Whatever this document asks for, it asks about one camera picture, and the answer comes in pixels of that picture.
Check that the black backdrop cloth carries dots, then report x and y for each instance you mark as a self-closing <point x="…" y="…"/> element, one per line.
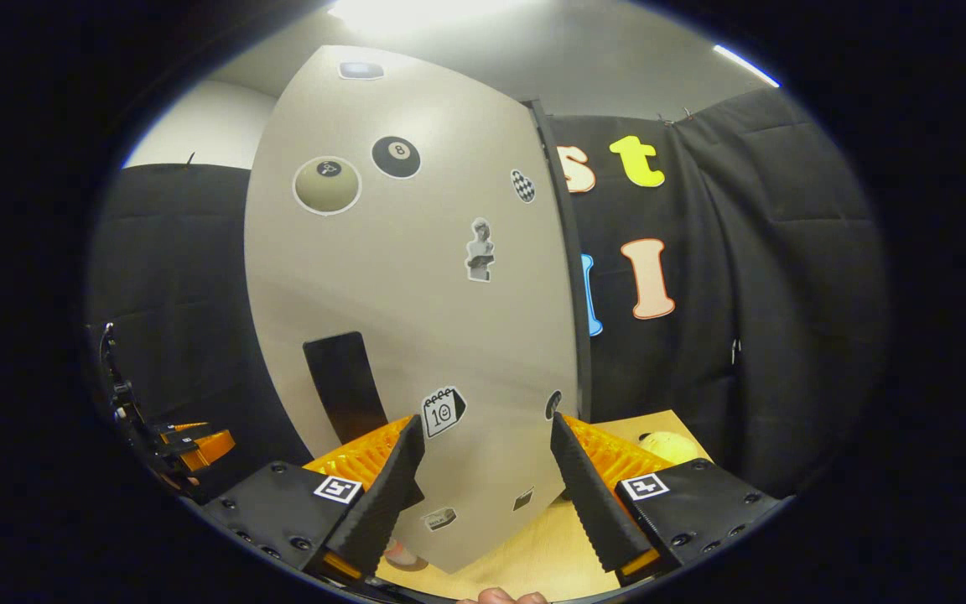
<point x="785" y="294"/>
<point x="181" y="268"/>

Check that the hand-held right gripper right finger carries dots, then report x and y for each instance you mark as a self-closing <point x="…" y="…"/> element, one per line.
<point x="596" y="512"/>

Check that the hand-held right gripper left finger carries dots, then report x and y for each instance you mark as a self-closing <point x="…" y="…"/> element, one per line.
<point x="382" y="503"/>

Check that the yellow toy fruit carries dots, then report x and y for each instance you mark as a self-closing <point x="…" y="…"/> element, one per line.
<point x="674" y="446"/>

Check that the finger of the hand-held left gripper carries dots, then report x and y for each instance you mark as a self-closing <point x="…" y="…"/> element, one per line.
<point x="185" y="429"/>
<point x="210" y="450"/>

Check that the grey cabinet door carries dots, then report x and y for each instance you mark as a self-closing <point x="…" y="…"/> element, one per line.
<point x="416" y="319"/>

